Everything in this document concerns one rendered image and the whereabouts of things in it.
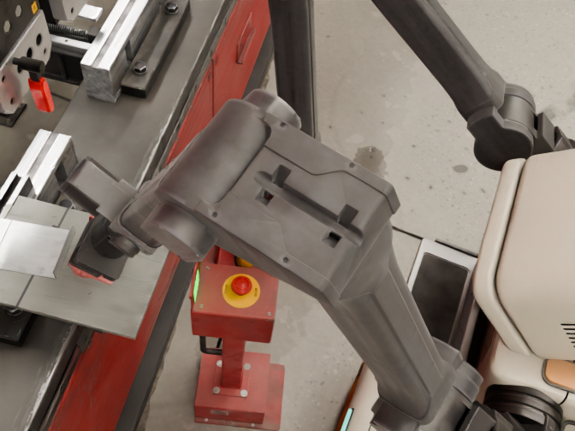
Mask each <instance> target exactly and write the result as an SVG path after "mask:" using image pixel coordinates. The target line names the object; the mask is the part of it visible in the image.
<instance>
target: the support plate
mask: <svg viewBox="0 0 575 431"><path fill-rule="evenodd" d="M66 209H67V208H66V207H62V206H59V205H55V204H49V203H46V202H42V201H38V200H35V199H31V198H26V197H22V196H19V197H18V198H17V199H16V201H15V204H14V205H13V207H12V209H11V210H10V212H9V213H8V215H7V217H6V219H7V220H11V221H21V222H26V223H32V224H37V225H41V226H47V227H52V225H55V226H58V224H59V222H60V220H61V219H62V216H63V215H64V213H65V211H66ZM89 216H90V214H89V213H86V212H83V211H79V210H73V209H69V210H68V213H67V214H66V216H65V218H64V220H63V222H62V224H61V226H60V227H59V228H61V229H66V230H69V229H70V228H71V225H72V224H73V226H74V230H75V234H74V237H73V240H72V242H71V245H70V247H69V249H68V253H67V255H66V257H65V260H64V262H63V265H62V268H61V270H60V273H59V275H58V277H57V279H52V278H47V277H42V276H37V275H35V276H34V277H33V279H32V281H31V283H30V285H29V287H28V288H27V291H26V293H25V295H24V296H23V298H22V300H21V302H20V304H19V306H18V307H17V306H16V304H17V302H18V300H19V298H20V296H21V294H22V293H23V291H24V289H25V287H26V285H27V283H28V281H29V280H30V278H31V276H32V275H28V274H23V273H18V272H13V271H8V270H2V269H0V304H1V305H5V306H8V307H11V308H15V309H18V310H24V311H27V312H31V313H34V314H38V315H41V316H47V317H50V318H54V319H57V320H60V321H64V322H70V323H73V324H76V325H80V326H83V327H87V328H92V329H96V330H99V331H103V332H106V333H109V334H115V335H119V336H122V337H125V338H129V339H136V337H137V335H138V332H139V329H140V326H141V324H142V322H143V320H144V317H145V313H146V312H147V309H148V307H149V304H150V302H151V299H152V296H153V293H154V292H155V289H156V287H157V283H158V281H159V279H160V276H161V274H162V272H163V268H164V266H165V263H166V262H167V259H168V256H169V253H170V250H169V249H168V248H166V247H165V246H164V245H162V246H160V247H159V248H157V249H156V250H155V252H154V253H153V254H152V255H149V256H147V255H146V254H144V253H142V252H141V251H140V252H139V253H138V254H137V255H135V256H134V257H133V258H131V257H128V258H127V261H126V263H125V266H124V268H123V271H122V274H121V276H120V278H119V279H118V280H116V281H114V282H113V283H112V284H110V285H108V284H106V283H103V282H102V281H99V280H96V279H90V278H81V277H79V276H78V275H75V274H74V271H73V269H72V268H71V267H70V266H68V260H69V258H70V257H71V255H72V253H73V251H74V249H75V247H76V246H77V244H78V242H79V240H80V236H81V235H82V233H83V231H84V229H85V227H86V224H87V223H88V222H89Z"/></svg>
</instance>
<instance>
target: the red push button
mask: <svg viewBox="0 0 575 431"><path fill-rule="evenodd" d="M231 288H232V291H233V292H234V293H236V294H238V295H239V296H243V295H246V294H248V293H249V292H250V291H251V290H252V282H251V281H250V279H249V278H247V277H246V276H242V275H241V276H237V277H235V278H234V279H233V281H232V283H231Z"/></svg>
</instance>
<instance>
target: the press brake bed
mask: <svg viewBox="0 0 575 431"><path fill-rule="evenodd" d="M250 13H252V24H251V30H253V31H254V29H255V28H256V33H255V35H254V38H253V40H252V43H251V46H250V48H249V51H248V52H247V55H246V59H245V61H244V63H243V65H242V64H239V63H236V55H237V44H238V42H239V40H240V36H241V34H242V32H243V29H244V27H245V25H246V22H247V19H248V17H249V15H250ZM272 56H273V45H272V36H271V26H270V11H269V5H268V0H231V1H230V3H229V6H228V8H227V10H226V12H225V15H224V16H223V18H222V22H221V24H220V26H219V27H218V29H217V32H216V35H215V37H214V39H213V41H212V43H211V45H210V48H209V50H208V52H207V54H206V57H205V59H204V61H203V63H202V66H201V68H200V70H199V73H198V75H197V77H196V79H195V81H194V83H193V86H192V88H191V91H190V92H189V94H188V96H187V100H186V102H185V103H184V105H183V108H182V110H181V112H180V115H179V117H178V119H177V121H176V123H175V126H174V128H173V130H172V133H171V134H170V136H169V139H168V142H167V144H166V145H165V147H164V150H163V153H162V155H161V157H160V159H159V161H158V163H157V166H156V168H155V170H154V172H153V175H152V177H151V179H150V180H152V179H153V178H154V177H156V176H157V175H158V174H159V173H160V172H161V171H162V170H163V169H164V168H166V167H167V165H169V164H170V163H171V160H172V159H173V158H174V159H175V158H176V157H178V156H179V155H180V154H181V152H182V151H183V150H184V149H185V148H186V147H187V145H188V144H189V143H190V142H191V141H192V139H193V138H194V137H195V136H196V135H197V134H198V133H199V132H200V131H201V130H202V129H204V128H206V126H207V125H208V124H209V123H210V121H211V120H212V119H213V117H214V116H215V115H216V113H217V112H218V111H219V110H220V108H221V107H222V106H223V105H224V104H225V103H226V102H227V100H229V99H230V98H238V99H241V100H243V99H244V98H245V97H246V96H247V95H248V94H249V93H250V92H252V91H253V90H254V89H261V86H262V84H263V81H264V77H265V75H266V73H267V70H268V67H269V65H270V60H271V58H272ZM194 264H195V262H188V263H187V262H185V261H184V260H183V259H181V258H178V256H177V255H176V254H174V253H173V252H172V251H170V253H169V256H168V259H167V262H166V263H165V266H164V268H163V272H162V274H161V276H160V279H159V281H158V283H157V287H156V289H155V292H154V293H153V296H152V299H151V302H150V304H149V307H148V309H147V312H146V313H145V317H144V320H143V322H142V324H141V326H140V329H139V332H138V335H137V337H136V339H129V338H125V337H122V336H119V335H115V334H109V333H106V332H104V334H100V333H98V332H95V331H93V329H92V328H87V327H84V328H83V330H82V332H81V334H80V337H79V339H78V341H77V344H76V346H75V348H74V350H73V353H72V355H71V357H70V359H69V361H68V364H67V366H66V368H65V370H64V372H63V374H62V378H61V380H60V381H59V383H58V385H57V388H56V390H55V392H54V395H53V397H52V399H51V401H50V404H49V406H48V408H47V410H46V412H45V414H44V417H43V420H42V422H41V423H40V425H39V429H38V431H137V428H138V426H139V421H140V419H141V417H142V414H143V412H144V409H145V405H146V403H147V400H148V398H149V395H150V392H151V388H152V386H153V383H154V380H155V379H156V376H157V372H158V370H159V367H160V364H161V362H162V360H163V355H164V353H165V351H166V348H167V345H168V343H169V339H170V336H171V334H172V332H173V329H174V326H175V323H176V320H177V317H178V315H179V313H180V310H181V306H182V304H183V301H184V298H185V297H186V294H187V289H188V287H189V285H190V282H191V279H192V277H193V270H194Z"/></svg>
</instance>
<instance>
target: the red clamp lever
mask: <svg viewBox="0 0 575 431"><path fill-rule="evenodd" d="M12 63H13V64H14V65H17V66H19V68H20V69H22V70H26V71H28V73H29V75H30V77H29V78H28V85H29V87H30V90H31V93H32V95H33V99H34V102H35V104H36V106H37V108H38V109H39V110H40V111H44V112H48V113H50V112H51V111H53V110H54V103H53V100H52V97H51V94H50V89H49V86H48V83H47V82H46V80H45V78H44V77H41V74H42V73H43V72H44V69H45V64H44V61H40V60H37V59H33V58H30V57H26V56H22V57H21V58H17V57H14V58H13V61H12Z"/></svg>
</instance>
